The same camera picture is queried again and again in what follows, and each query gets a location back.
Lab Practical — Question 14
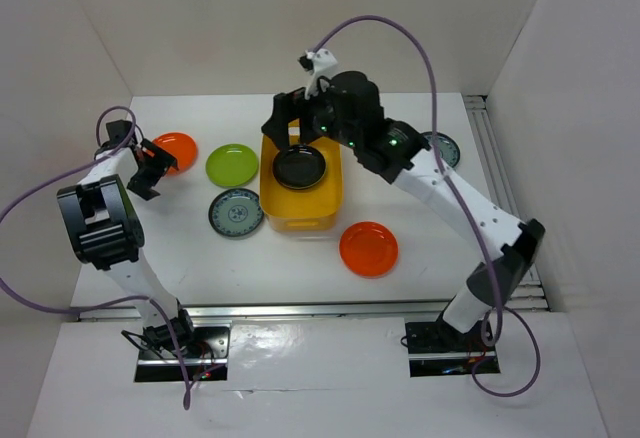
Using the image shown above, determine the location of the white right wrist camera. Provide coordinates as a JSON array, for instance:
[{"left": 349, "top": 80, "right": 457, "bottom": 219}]
[{"left": 298, "top": 48, "right": 338, "bottom": 100}]

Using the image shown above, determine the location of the aluminium rail front edge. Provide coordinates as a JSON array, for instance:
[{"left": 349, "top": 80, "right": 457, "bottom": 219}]
[{"left": 74, "top": 299, "right": 461, "bottom": 320}]

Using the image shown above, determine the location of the blue floral plate right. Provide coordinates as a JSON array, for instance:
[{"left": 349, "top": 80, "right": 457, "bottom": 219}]
[{"left": 437, "top": 133, "right": 461, "bottom": 169}]

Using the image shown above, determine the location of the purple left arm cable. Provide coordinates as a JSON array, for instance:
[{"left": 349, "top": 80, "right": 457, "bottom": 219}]
[{"left": 0, "top": 106, "right": 231, "bottom": 411}]

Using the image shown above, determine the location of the blue floral plate left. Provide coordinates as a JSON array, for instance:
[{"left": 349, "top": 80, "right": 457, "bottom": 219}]
[{"left": 207, "top": 188, "right": 265, "bottom": 239}]

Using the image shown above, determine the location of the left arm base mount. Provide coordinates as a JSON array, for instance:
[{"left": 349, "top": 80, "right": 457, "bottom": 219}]
[{"left": 121, "top": 323, "right": 231, "bottom": 383}]

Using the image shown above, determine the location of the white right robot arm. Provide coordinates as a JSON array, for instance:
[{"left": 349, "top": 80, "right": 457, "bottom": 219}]
[{"left": 262, "top": 71, "right": 545, "bottom": 350}]

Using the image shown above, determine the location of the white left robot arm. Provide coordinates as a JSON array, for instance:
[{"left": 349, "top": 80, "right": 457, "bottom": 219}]
[{"left": 57, "top": 120, "right": 198, "bottom": 357}]

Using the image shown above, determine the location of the orange plate front right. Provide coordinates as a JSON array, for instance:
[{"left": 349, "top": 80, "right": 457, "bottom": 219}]
[{"left": 339, "top": 221, "right": 399, "bottom": 279}]

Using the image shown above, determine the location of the green plate near bin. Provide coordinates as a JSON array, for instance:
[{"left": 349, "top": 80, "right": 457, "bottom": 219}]
[{"left": 205, "top": 143, "right": 259, "bottom": 188}]

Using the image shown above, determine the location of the blue floral plate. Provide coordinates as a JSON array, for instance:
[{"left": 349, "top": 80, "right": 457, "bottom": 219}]
[
  {"left": 207, "top": 188, "right": 265, "bottom": 239},
  {"left": 437, "top": 133, "right": 461, "bottom": 169}
]

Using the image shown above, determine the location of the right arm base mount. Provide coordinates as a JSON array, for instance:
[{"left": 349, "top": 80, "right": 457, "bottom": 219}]
[{"left": 400, "top": 321, "right": 500, "bottom": 378}]

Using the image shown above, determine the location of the orange plate back left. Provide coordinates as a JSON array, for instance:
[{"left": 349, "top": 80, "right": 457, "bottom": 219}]
[{"left": 152, "top": 132, "right": 198, "bottom": 175}]

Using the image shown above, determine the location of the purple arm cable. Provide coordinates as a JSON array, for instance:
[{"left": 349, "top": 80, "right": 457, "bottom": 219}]
[
  {"left": 0, "top": 106, "right": 231, "bottom": 411},
  {"left": 305, "top": 15, "right": 544, "bottom": 398}
]

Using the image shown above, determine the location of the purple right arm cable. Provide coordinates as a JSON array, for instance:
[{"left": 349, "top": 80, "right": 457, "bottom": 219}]
[{"left": 305, "top": 15, "right": 544, "bottom": 398}]

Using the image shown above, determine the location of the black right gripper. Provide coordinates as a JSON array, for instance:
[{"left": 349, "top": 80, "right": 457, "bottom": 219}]
[{"left": 261, "top": 74, "right": 358, "bottom": 151}]

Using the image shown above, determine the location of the black plate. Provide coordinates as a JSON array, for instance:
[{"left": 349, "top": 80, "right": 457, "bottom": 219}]
[{"left": 272, "top": 144, "right": 326, "bottom": 190}]

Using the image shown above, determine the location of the yellow plastic bin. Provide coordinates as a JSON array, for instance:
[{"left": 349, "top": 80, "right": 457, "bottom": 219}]
[{"left": 259, "top": 136, "right": 343, "bottom": 232}]

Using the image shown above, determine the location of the orange plate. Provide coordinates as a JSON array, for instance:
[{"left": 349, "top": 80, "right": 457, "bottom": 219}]
[
  {"left": 152, "top": 132, "right": 198, "bottom": 175},
  {"left": 339, "top": 221, "right": 399, "bottom": 279}
]

